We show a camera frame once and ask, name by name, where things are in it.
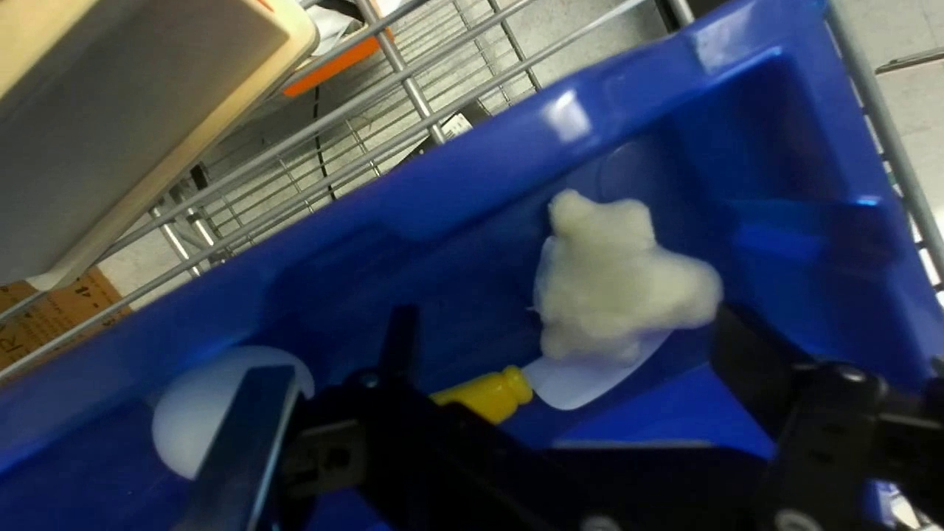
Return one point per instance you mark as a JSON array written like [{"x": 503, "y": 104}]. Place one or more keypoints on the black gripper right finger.
[{"x": 835, "y": 422}]

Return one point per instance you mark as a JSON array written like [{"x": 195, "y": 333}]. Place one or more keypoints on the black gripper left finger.
[{"x": 240, "y": 451}]

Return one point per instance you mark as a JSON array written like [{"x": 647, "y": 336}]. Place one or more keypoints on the white fluffy object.
[{"x": 614, "y": 281}]

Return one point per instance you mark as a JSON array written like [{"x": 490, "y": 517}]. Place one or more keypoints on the blue plastic bin tray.
[{"x": 442, "y": 246}]

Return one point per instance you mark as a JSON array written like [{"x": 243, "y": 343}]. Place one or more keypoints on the white round plastic disc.
[{"x": 195, "y": 413}]

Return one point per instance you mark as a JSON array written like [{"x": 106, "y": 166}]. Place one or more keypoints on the brown cardboard sheet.
[{"x": 47, "y": 318}]

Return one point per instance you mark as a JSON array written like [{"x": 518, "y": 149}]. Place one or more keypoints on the wooden box with red drawers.
[{"x": 128, "y": 127}]

